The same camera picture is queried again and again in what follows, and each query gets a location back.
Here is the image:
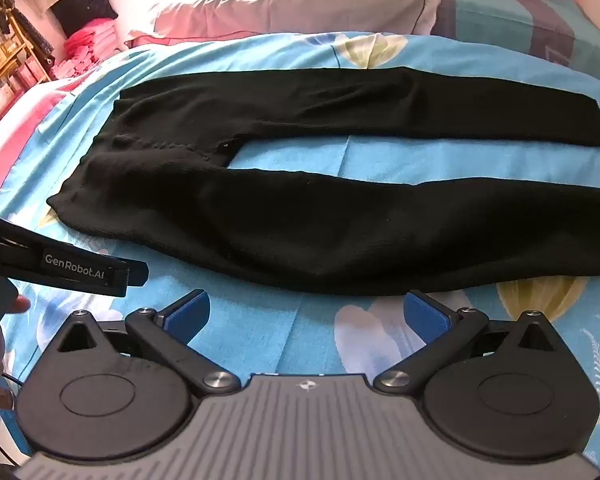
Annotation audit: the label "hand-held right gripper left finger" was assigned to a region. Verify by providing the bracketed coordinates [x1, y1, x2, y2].
[55, 289, 242, 395]

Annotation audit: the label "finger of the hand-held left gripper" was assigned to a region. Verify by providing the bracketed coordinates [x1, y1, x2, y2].
[0, 215, 149, 297]

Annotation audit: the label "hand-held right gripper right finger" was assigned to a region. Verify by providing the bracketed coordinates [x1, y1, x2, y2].
[375, 290, 556, 392]

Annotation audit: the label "black pants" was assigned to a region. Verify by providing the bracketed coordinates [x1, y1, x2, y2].
[46, 66, 600, 297]

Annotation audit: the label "blue floral bed sheet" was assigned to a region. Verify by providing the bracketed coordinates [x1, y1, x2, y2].
[0, 31, 600, 461]

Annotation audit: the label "pink red bed cover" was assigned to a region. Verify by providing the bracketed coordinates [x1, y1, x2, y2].
[0, 74, 83, 188]

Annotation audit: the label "stack of red folded clothes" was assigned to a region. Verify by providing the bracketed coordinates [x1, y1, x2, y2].
[51, 16, 132, 82]

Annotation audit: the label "wooden shelf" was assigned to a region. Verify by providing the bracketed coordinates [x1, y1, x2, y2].
[0, 9, 57, 97]

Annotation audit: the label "teal striped folded blanket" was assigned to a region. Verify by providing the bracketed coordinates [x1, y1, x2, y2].
[431, 0, 600, 88]

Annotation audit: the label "grey pink pillow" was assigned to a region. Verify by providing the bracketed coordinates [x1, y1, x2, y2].
[124, 0, 442, 52]

